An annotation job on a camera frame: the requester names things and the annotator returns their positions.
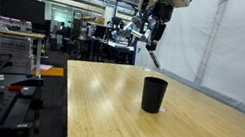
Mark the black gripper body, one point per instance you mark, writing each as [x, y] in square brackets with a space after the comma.
[162, 13]

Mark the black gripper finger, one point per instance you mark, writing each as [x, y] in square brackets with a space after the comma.
[153, 41]
[160, 41]

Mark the black marker with white label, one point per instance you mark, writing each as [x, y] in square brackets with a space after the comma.
[154, 59]

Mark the black plastic cup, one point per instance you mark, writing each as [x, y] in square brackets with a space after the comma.
[153, 96]

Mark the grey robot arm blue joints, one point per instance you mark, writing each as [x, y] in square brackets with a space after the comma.
[132, 29]

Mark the white round table grommet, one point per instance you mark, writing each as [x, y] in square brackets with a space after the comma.
[146, 69]

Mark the metal truss behind curtain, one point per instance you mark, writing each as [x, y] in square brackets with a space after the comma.
[207, 53]

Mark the orange floor mat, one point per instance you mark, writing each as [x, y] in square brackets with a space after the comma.
[52, 72]

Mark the pink paper sheet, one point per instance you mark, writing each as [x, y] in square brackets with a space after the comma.
[43, 67]

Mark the large black screen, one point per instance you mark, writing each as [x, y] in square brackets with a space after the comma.
[24, 9]

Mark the grey box with red print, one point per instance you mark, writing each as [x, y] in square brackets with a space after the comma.
[12, 50]

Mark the white desk with wooden top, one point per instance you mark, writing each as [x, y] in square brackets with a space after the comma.
[10, 32]

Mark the white box with pink lid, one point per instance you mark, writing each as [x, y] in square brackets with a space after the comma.
[9, 21]

